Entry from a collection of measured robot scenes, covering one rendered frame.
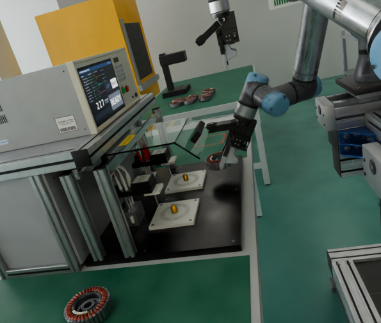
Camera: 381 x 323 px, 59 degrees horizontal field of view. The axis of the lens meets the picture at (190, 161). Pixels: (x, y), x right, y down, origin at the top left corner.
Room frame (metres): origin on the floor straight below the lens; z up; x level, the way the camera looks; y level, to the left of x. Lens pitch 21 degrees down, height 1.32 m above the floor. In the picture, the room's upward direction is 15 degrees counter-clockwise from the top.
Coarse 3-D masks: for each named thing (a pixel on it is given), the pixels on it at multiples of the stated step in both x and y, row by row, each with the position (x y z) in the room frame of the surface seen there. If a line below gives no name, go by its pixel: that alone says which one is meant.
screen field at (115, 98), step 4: (116, 92) 1.16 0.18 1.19; (108, 96) 1.10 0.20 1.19; (112, 96) 1.12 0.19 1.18; (116, 96) 1.15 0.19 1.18; (120, 96) 1.19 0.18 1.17; (112, 100) 1.11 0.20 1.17; (116, 100) 1.14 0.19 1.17; (120, 100) 1.18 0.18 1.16; (112, 104) 1.10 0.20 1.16; (116, 104) 1.13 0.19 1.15; (120, 104) 1.17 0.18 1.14; (112, 108) 1.10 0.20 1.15
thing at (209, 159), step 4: (220, 152) 1.24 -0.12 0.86; (208, 156) 1.22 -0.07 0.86; (212, 156) 1.22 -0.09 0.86; (216, 156) 1.23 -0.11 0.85; (220, 156) 1.23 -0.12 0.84; (208, 160) 1.18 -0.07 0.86; (212, 160) 1.18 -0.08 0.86; (216, 160) 1.16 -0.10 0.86; (220, 160) 1.15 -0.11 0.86; (208, 164) 1.17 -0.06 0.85; (212, 164) 1.16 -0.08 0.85; (216, 164) 1.15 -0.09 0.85; (224, 164) 1.14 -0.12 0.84; (228, 164) 1.15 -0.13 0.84; (232, 164) 1.16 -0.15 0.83; (208, 168) 1.18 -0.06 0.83; (212, 168) 1.16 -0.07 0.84; (216, 168) 1.15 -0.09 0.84; (224, 168) 1.14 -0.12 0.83
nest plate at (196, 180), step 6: (174, 174) 1.32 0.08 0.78; (180, 174) 1.30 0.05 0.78; (192, 174) 1.27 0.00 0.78; (198, 174) 1.26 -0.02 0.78; (204, 174) 1.24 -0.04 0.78; (174, 180) 1.26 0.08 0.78; (180, 180) 1.25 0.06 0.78; (192, 180) 1.21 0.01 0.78; (198, 180) 1.20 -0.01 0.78; (204, 180) 1.20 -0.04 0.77; (168, 186) 1.21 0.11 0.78; (174, 186) 1.20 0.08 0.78; (180, 186) 1.18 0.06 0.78; (186, 186) 1.17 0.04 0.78; (192, 186) 1.16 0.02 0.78; (198, 186) 1.15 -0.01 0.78; (168, 192) 1.18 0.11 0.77; (174, 192) 1.17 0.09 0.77
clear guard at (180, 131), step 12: (180, 120) 1.06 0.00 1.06; (192, 120) 1.06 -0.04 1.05; (132, 132) 1.07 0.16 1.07; (144, 132) 1.03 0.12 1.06; (156, 132) 0.99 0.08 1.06; (168, 132) 0.95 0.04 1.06; (180, 132) 0.93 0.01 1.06; (192, 132) 0.97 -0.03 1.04; (204, 132) 1.02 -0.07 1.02; (132, 144) 0.93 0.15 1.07; (144, 144) 0.89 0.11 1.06; (156, 144) 0.87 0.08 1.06; (168, 144) 0.85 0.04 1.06; (180, 144) 0.85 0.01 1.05; (192, 144) 0.89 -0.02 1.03; (204, 144) 0.93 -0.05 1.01
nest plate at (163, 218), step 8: (184, 200) 1.06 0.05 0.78; (192, 200) 1.05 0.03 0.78; (160, 208) 1.05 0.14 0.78; (168, 208) 1.03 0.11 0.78; (184, 208) 1.01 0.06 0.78; (192, 208) 0.99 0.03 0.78; (160, 216) 1.00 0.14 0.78; (168, 216) 0.98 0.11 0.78; (176, 216) 0.97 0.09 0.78; (184, 216) 0.95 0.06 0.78; (192, 216) 0.94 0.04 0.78; (152, 224) 0.95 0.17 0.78; (160, 224) 0.94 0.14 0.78; (168, 224) 0.93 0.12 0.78; (176, 224) 0.92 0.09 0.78; (184, 224) 0.92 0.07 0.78; (192, 224) 0.91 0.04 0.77
